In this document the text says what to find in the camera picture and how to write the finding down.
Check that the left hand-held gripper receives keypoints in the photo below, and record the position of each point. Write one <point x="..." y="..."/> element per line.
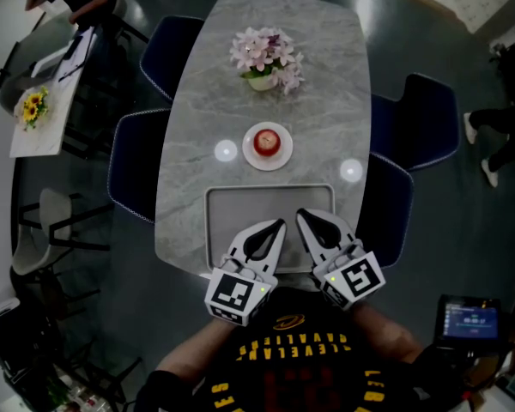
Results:
<point x="236" y="294"/>

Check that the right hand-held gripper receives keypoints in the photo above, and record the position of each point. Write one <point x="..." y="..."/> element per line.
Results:
<point x="356" y="277"/>

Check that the white round plate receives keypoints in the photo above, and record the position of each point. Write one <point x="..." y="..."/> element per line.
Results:
<point x="249" y="153"/>

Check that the red apple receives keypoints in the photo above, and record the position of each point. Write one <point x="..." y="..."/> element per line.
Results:
<point x="267" y="142"/>

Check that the person's left forearm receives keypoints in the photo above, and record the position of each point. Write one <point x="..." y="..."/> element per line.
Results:
<point x="193" y="350"/>

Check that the person's right forearm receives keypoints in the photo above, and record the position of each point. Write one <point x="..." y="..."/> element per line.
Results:
<point x="386" y="333"/>

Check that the grey tray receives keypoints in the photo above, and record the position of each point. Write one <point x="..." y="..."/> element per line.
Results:
<point x="240" y="204"/>

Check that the blue chair white piping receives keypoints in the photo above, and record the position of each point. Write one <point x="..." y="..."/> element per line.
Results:
<point x="390" y="213"/>
<point x="167" y="54"/>
<point x="425" y="122"/>
<point x="137" y="165"/>

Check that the person's dark printed jersey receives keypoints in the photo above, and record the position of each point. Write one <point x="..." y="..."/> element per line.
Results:
<point x="309" y="371"/>

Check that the black tablet lit screen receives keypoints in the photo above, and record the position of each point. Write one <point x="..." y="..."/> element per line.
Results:
<point x="472" y="320"/>

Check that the pink flowers in white pot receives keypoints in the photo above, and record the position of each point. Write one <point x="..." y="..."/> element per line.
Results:
<point x="262" y="54"/>

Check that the grey chair black legs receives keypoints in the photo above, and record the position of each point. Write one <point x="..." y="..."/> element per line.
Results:
<point x="58" y="206"/>

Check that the small white table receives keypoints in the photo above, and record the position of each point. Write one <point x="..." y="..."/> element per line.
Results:
<point x="47" y="137"/>

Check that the black equipment case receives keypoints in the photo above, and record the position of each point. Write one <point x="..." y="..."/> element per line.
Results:
<point x="21" y="337"/>

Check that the yellow sunflower bouquet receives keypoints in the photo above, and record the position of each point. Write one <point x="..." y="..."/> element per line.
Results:
<point x="34" y="107"/>

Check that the silver laptop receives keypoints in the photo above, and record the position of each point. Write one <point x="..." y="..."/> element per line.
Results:
<point x="75" y="56"/>

